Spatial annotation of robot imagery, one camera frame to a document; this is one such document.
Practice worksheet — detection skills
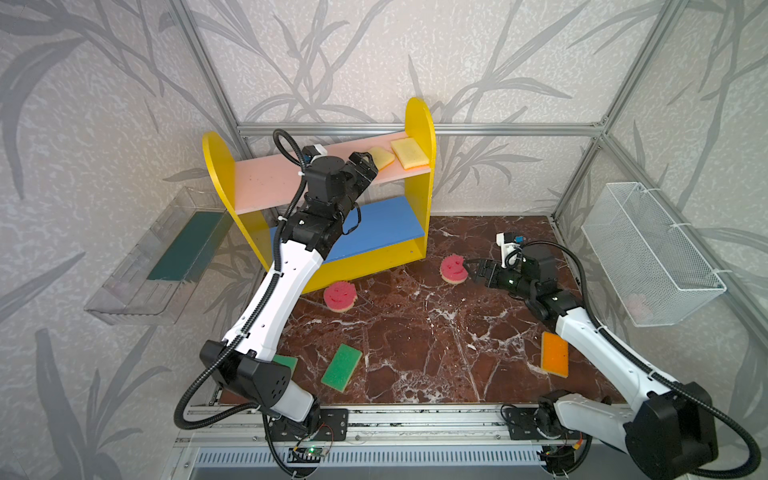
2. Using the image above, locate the orange yellow sponge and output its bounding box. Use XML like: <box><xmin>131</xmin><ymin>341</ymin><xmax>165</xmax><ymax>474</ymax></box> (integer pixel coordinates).
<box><xmin>540</xmin><ymin>332</ymin><xmax>569</xmax><ymax>378</ymax></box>

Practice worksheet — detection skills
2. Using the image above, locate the green sponge under arm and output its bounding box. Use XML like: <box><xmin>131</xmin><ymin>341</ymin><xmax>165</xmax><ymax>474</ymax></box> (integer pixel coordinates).
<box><xmin>272</xmin><ymin>355</ymin><xmax>298</xmax><ymax>373</ymax></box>

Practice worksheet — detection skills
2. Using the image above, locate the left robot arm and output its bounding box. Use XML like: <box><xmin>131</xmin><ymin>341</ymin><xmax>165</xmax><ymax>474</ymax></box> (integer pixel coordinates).
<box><xmin>200</xmin><ymin>152</ymin><xmax>378</xmax><ymax>429</ymax></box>

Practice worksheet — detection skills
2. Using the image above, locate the blue lower shelf board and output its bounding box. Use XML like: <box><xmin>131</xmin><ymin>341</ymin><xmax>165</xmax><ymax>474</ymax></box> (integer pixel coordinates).
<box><xmin>279</xmin><ymin>196</ymin><xmax>424</xmax><ymax>271</ymax></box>

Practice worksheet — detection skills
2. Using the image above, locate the pink top shelf board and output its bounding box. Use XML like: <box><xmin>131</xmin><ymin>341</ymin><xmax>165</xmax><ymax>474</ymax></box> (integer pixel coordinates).
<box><xmin>234</xmin><ymin>132</ymin><xmax>437</xmax><ymax>214</ymax></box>

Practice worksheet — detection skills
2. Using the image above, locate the pink smiley sponge right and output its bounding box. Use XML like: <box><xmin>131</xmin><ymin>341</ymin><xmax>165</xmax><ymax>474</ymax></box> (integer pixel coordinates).
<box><xmin>440</xmin><ymin>254</ymin><xmax>469</xmax><ymax>285</ymax></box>

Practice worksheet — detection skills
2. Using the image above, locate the pink smiley sponge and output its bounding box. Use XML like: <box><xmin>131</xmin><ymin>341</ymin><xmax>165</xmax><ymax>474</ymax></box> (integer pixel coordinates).
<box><xmin>440</xmin><ymin>254</ymin><xmax>469</xmax><ymax>285</ymax></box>
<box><xmin>323</xmin><ymin>281</ymin><xmax>358</xmax><ymax>313</ymax></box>

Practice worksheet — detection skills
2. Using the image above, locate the pink smiley sponge left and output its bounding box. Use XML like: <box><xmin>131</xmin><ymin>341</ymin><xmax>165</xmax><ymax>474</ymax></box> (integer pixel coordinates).
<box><xmin>323</xmin><ymin>281</ymin><xmax>358</xmax><ymax>313</ymax></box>

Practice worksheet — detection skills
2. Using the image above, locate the pink item in basket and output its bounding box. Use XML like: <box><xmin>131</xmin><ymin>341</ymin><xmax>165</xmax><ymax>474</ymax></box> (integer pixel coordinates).
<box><xmin>623</xmin><ymin>294</ymin><xmax>653</xmax><ymax>325</ymax></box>

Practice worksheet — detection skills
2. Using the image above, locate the green sponge centre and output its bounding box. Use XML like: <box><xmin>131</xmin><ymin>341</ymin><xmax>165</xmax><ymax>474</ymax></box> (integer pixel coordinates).
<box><xmin>321</xmin><ymin>344</ymin><xmax>363</xmax><ymax>392</ymax></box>

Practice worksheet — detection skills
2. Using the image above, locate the dark green scouring pad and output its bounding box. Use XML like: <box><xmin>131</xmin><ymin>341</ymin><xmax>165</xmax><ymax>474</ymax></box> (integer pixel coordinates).
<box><xmin>148</xmin><ymin>211</ymin><xmax>231</xmax><ymax>282</ymax></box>

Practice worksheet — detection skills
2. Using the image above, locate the green circuit board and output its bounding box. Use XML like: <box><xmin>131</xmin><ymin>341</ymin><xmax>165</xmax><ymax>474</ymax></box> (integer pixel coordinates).
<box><xmin>288</xmin><ymin>444</ymin><xmax>332</xmax><ymax>464</ymax></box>

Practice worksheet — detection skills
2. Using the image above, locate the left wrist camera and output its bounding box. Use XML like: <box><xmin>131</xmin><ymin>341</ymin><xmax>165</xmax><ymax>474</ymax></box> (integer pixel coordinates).
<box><xmin>301</xmin><ymin>144</ymin><xmax>328</xmax><ymax>166</ymax></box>

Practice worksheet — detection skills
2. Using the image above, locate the yellow shelf unit frame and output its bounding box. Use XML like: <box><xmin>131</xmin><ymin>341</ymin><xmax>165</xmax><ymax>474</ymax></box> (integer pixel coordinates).
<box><xmin>202</xmin><ymin>98</ymin><xmax>436</xmax><ymax>293</ymax></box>

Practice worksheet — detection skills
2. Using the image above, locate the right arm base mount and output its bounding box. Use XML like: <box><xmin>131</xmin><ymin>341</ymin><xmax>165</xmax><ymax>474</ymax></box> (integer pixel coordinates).
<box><xmin>500</xmin><ymin>404</ymin><xmax>583</xmax><ymax>444</ymax></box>

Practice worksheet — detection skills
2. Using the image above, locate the white wire mesh basket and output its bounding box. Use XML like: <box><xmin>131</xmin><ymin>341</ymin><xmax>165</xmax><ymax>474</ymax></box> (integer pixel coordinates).
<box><xmin>582</xmin><ymin>182</ymin><xmax>727</xmax><ymax>328</ymax></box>

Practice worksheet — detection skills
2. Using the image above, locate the aluminium enclosure frame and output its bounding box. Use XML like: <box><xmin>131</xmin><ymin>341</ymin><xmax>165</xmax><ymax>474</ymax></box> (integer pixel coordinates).
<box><xmin>167</xmin><ymin>0</ymin><xmax>768</xmax><ymax>349</ymax></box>

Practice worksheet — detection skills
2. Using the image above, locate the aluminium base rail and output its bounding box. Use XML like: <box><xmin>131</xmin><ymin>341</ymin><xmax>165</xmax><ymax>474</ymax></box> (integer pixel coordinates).
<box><xmin>173</xmin><ymin>395</ymin><xmax>636</xmax><ymax>450</ymax></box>

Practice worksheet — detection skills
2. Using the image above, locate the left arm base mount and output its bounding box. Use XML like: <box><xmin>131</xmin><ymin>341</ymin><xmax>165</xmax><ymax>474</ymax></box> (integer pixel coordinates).
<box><xmin>267</xmin><ymin>407</ymin><xmax>350</xmax><ymax>442</ymax></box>

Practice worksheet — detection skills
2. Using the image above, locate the clear plastic wall tray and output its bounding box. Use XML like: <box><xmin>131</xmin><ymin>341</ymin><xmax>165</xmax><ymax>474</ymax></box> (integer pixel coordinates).
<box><xmin>85</xmin><ymin>187</ymin><xmax>233</xmax><ymax>326</ymax></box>

